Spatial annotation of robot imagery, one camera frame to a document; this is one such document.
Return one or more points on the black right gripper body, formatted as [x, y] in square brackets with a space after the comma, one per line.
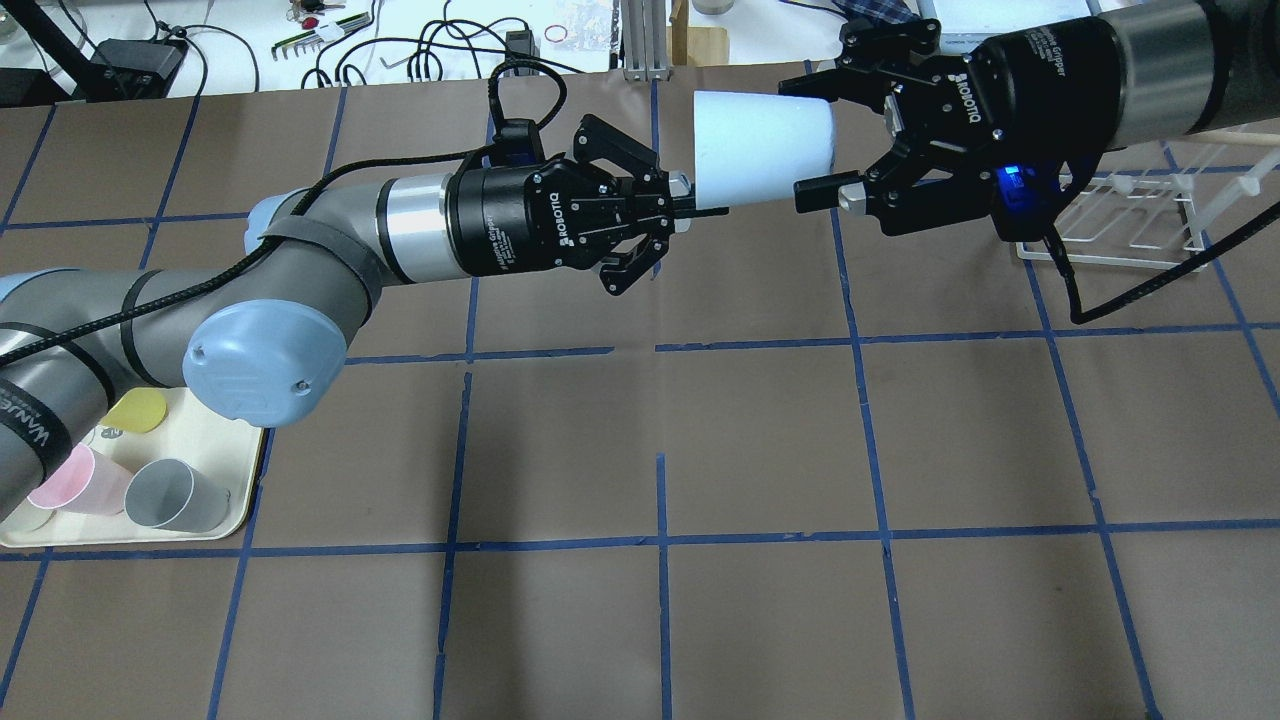
[1040, 85]

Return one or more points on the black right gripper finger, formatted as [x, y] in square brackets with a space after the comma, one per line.
[846, 191]
[827, 85]

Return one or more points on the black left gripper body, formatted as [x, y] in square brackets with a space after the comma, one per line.
[500, 218]

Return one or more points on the light blue plastic cup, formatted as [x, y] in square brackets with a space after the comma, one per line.
[751, 148]

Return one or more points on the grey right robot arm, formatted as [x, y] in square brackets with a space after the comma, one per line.
[1189, 67]

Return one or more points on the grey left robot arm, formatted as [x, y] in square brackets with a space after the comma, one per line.
[263, 340]

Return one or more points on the yellow plastic cup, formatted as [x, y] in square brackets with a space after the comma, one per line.
[137, 411]

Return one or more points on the grey plastic cup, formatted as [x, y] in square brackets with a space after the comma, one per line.
[168, 494]

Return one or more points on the pink plastic cup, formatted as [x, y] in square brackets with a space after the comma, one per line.
[88, 483]

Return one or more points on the plaid folded umbrella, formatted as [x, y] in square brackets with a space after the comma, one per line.
[879, 12]

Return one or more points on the wooden mug tree stand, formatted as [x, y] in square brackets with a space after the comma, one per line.
[698, 46]

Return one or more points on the hex key set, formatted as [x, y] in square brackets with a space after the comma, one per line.
[323, 35]

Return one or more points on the cream plastic tray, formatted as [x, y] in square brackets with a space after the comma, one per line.
[226, 451]

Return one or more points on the black power adapter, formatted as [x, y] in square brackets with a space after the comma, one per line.
[139, 69]

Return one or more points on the white wire cup rack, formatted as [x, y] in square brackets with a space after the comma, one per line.
[1154, 208]

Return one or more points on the aluminium frame post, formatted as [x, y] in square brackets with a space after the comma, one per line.
[644, 50]

